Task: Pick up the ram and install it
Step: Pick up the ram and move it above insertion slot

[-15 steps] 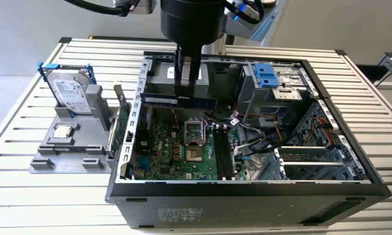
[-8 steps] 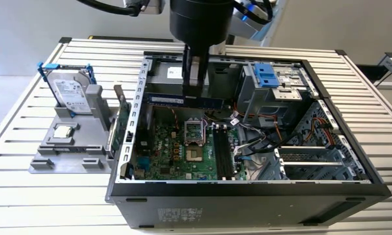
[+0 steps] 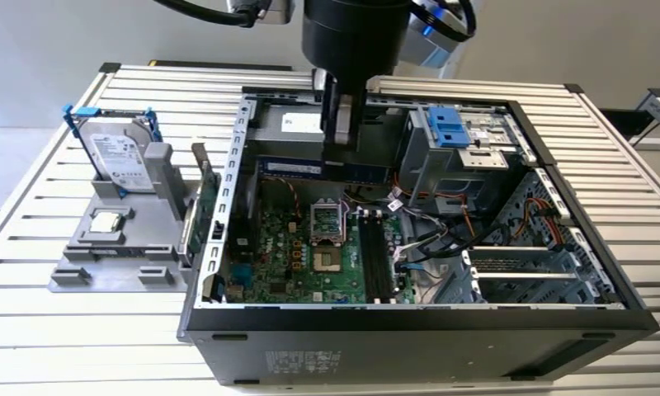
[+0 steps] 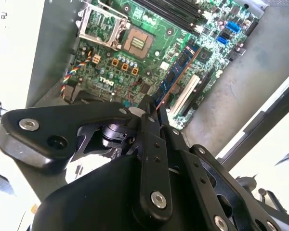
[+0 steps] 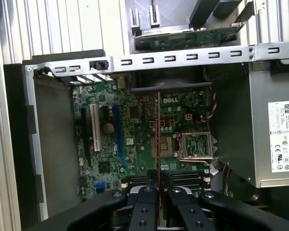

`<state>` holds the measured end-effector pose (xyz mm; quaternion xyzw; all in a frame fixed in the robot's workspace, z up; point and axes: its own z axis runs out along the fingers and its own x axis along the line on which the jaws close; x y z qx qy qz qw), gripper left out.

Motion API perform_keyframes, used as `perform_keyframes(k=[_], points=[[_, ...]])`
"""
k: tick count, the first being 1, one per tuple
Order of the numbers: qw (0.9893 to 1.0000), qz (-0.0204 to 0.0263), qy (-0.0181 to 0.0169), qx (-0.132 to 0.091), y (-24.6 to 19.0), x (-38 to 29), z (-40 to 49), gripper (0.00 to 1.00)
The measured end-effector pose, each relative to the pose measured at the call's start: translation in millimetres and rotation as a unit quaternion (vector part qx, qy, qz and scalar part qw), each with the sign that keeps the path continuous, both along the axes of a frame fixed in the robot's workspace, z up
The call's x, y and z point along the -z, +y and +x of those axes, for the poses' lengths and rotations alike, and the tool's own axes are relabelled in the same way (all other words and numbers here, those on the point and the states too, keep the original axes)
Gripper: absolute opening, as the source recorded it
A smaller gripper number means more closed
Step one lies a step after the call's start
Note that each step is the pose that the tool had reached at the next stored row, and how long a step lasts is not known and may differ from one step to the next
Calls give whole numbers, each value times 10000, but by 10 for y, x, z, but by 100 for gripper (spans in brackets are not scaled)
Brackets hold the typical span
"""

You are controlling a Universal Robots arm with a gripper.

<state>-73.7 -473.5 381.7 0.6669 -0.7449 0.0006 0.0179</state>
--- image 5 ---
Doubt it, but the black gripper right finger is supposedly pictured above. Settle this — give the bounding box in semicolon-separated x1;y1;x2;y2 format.
161;171;289;231

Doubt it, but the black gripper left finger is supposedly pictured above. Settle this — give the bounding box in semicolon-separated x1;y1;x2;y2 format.
21;169;159;231

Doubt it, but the blue RAM stick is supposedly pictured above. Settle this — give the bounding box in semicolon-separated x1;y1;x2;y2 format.
155;92;163;228

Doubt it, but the black RAM slot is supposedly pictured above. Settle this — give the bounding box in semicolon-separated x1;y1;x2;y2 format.
130;177;208;185
130;171;208;179
129;183;208;191

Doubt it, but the black chipset chip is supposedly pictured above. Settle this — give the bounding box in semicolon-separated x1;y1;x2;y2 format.
98;161;111;172

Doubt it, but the CPU socket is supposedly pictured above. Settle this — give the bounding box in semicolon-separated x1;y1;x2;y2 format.
150;136;175;159

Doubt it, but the green motherboard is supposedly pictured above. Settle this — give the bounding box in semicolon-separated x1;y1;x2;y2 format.
72;83;214;205

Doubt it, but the metal socket cover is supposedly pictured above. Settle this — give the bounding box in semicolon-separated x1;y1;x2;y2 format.
173;131;219;161

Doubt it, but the blue expansion slot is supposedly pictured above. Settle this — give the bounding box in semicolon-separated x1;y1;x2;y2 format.
112;105;123;157

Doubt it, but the round coin battery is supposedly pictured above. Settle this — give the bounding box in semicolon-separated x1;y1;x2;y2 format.
103;122;114;135

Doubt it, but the black expansion slot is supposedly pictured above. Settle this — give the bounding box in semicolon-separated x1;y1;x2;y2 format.
80;107;90;167

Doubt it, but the white expansion slot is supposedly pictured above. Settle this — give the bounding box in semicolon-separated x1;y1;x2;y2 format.
89;103;102;153

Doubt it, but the grey power supply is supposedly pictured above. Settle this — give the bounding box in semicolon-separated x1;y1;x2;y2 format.
211;62;289;190

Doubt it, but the black case fan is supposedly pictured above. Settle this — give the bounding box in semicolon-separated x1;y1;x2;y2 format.
131;66;213;94

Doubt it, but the black open PC case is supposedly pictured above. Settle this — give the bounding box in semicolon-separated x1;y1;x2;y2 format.
3;40;289;231

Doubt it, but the green graphics card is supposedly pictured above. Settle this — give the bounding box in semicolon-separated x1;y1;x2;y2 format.
134;23;246;51

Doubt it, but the wire bundle with white tags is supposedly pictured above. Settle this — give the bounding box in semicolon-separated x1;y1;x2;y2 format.
206;161;234;197

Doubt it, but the wire locking lever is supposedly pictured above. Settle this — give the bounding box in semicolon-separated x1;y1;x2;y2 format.
179;155;219;167

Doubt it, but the red black fan wire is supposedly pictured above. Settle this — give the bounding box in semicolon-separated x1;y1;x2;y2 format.
199;85;218;124

